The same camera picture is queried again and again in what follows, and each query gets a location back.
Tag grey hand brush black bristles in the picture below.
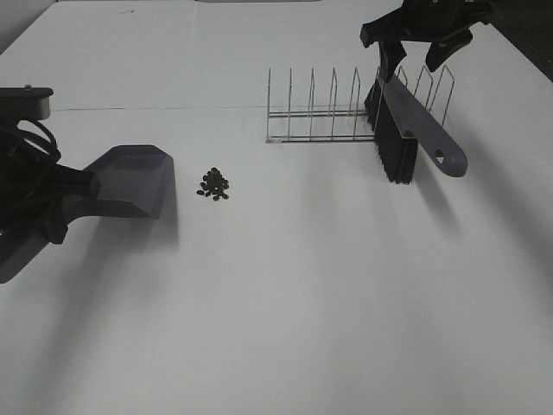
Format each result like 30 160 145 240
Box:
365 74 468 184

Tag metal wire dish rack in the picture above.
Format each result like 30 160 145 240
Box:
264 66 455 144

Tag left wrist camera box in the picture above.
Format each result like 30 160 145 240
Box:
1 86 54 120

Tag pile of coffee beans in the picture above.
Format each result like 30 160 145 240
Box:
196 167 230 201

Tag grey plastic dustpan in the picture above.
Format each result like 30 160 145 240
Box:
1 145 175 284

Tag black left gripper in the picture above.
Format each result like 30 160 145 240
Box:
1 129 100 245

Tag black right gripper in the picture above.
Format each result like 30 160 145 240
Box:
360 0 496 82

